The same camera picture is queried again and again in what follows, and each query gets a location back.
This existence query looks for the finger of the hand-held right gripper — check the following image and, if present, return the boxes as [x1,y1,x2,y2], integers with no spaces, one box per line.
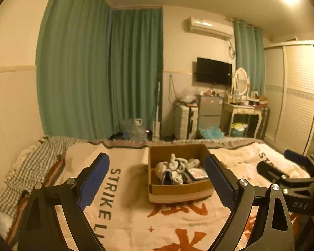
[284,149,314,174]
[256,160,314,187]

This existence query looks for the black wall television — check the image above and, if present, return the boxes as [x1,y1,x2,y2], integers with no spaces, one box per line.
[195,57,233,86]

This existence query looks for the white knotted cloth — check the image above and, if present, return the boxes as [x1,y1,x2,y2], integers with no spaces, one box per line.
[169,154,187,172]

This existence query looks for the white dressing table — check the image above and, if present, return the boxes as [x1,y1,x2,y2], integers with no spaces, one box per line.
[221,101,269,139]

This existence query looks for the black wall cable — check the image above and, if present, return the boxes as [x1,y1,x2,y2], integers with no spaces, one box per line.
[169,74,177,102]

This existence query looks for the grey mini fridge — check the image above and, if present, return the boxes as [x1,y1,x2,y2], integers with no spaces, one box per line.
[197,94,225,136]

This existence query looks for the brown cardboard box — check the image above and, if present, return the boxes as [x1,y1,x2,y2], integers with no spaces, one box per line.
[148,144,217,204]

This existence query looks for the clear plastic bag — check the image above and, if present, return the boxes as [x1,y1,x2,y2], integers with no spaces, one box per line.
[176,87,198,105]

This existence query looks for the long white sock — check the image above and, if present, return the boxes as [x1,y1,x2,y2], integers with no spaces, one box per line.
[156,161,173,175]

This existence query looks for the white floor mop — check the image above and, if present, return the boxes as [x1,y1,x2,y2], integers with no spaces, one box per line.
[152,82,161,141]

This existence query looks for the white oval mirror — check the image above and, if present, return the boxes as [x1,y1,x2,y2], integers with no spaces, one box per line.
[232,67,251,97]

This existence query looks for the white air conditioner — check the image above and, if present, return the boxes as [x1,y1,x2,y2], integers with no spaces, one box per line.
[186,16,233,40]

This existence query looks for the blue plastic bag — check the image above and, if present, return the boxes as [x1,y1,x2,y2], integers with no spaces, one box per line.
[199,125,224,140]

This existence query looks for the white ribbed suitcase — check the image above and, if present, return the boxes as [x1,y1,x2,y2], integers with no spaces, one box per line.
[174,104,199,140]

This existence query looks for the clear water jug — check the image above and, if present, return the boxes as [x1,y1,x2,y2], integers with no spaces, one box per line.
[126,118,147,142]

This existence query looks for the small booklet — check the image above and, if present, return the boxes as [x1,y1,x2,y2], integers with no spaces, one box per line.
[186,168,209,182]

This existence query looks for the checked bed sheet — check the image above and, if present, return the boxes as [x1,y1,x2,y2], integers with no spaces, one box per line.
[0,135,80,215]

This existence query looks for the white louvred wardrobe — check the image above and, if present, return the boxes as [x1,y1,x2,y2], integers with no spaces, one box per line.
[263,40,314,157]

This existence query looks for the green curtain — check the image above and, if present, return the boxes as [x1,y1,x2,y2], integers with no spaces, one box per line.
[233,19,266,98]
[35,0,113,139]
[108,7,165,139]

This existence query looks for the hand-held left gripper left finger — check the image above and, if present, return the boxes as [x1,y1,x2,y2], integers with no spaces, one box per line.
[17,152,110,251]

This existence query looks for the cream printed blanket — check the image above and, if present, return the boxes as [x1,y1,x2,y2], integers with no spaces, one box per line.
[52,138,314,251]

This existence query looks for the waste bin with bag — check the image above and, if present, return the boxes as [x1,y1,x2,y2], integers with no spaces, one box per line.
[230,122,249,138]

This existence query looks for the air conditioner power cord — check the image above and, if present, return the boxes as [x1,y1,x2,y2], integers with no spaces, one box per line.
[228,40,237,59]

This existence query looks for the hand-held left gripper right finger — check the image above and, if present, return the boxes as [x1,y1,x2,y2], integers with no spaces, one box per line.
[204,154,296,251]

